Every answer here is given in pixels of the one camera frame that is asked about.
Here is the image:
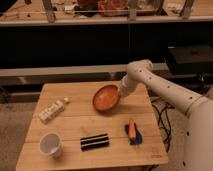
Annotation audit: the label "orange ceramic bowl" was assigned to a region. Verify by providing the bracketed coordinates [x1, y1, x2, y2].
[92, 85, 120, 112]

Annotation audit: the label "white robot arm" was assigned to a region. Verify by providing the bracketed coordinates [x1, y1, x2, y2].
[119, 59, 213, 171]

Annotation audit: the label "long wooden shelf bench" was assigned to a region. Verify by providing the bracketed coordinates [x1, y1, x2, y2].
[0, 63, 169, 87]

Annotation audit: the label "orange carrot toy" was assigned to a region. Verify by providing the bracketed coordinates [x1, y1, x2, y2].
[128, 118, 136, 139]

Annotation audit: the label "wooden table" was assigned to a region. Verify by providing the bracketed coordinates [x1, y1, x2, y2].
[16, 82, 168, 171]

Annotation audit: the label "black striped rectangular block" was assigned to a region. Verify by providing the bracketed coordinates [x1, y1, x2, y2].
[80, 134, 109, 151]

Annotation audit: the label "white plastic bottle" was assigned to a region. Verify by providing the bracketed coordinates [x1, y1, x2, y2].
[38, 97, 70, 124]

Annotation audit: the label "black box on shelf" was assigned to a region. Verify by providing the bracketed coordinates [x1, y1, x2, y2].
[165, 45, 213, 75]

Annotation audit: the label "white paper cup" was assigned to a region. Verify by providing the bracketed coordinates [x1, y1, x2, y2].
[39, 133, 62, 158]

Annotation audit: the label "black cables on floor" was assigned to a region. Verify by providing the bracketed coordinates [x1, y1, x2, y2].
[151, 96, 176, 154]

